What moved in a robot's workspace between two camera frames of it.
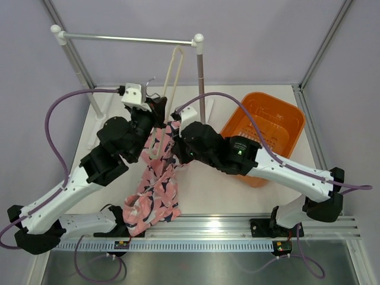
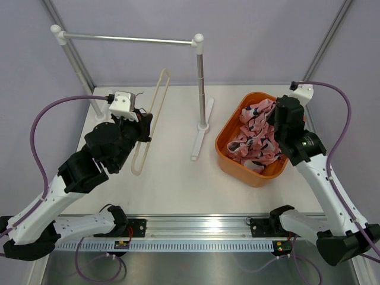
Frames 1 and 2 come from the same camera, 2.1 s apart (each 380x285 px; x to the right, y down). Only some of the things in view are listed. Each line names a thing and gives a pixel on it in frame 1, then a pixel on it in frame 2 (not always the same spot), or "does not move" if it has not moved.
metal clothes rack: x=198 y=42 does not move
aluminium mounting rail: x=238 y=227 does not move
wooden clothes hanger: x=165 y=93 -> x=164 y=92
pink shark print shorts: x=155 y=200 -> x=257 y=145
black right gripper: x=178 y=149 -> x=271 y=119
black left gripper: x=157 y=114 -> x=144 y=121
